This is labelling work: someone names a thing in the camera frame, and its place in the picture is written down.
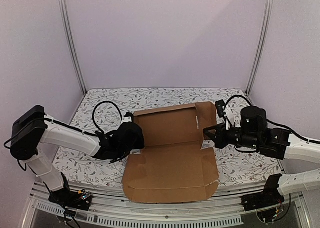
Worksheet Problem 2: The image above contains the brown cardboard paper box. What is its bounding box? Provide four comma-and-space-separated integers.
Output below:
122, 101, 219, 203

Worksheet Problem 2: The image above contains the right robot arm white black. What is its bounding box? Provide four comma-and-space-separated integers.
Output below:
203, 106, 320, 206

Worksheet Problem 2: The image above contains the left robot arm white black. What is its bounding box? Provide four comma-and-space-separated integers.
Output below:
3, 105, 145, 205

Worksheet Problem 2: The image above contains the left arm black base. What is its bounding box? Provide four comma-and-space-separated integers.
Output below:
48, 173, 93, 211

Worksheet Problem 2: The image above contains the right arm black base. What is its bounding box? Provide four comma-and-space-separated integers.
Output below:
241, 173, 285, 211

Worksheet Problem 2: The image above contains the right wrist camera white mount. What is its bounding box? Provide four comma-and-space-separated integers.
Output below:
215, 100, 236, 130

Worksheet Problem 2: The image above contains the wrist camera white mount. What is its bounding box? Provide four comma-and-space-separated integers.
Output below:
215, 100, 236, 130
121, 112, 134, 123

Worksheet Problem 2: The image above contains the left black braided cable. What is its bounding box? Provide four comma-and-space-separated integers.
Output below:
91, 101, 126, 134

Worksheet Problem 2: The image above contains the black braided cable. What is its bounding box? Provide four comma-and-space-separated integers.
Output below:
91, 101, 126, 134
223, 94, 320, 142

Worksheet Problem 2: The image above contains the right black braided cable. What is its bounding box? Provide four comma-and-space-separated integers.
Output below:
223, 94, 320, 142

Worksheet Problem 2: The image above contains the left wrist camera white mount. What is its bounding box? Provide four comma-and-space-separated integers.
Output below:
121, 112, 134, 123

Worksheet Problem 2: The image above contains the front aluminium rail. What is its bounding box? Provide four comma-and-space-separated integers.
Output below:
21, 182, 312, 228

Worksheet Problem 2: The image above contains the right aluminium frame post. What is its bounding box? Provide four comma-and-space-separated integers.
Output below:
244, 0, 275, 94

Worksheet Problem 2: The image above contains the aluminium frame post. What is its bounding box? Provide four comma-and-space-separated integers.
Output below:
58, 0, 88, 95
244, 0, 275, 94

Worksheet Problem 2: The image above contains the left aluminium frame post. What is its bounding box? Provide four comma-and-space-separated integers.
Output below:
58, 0, 88, 95

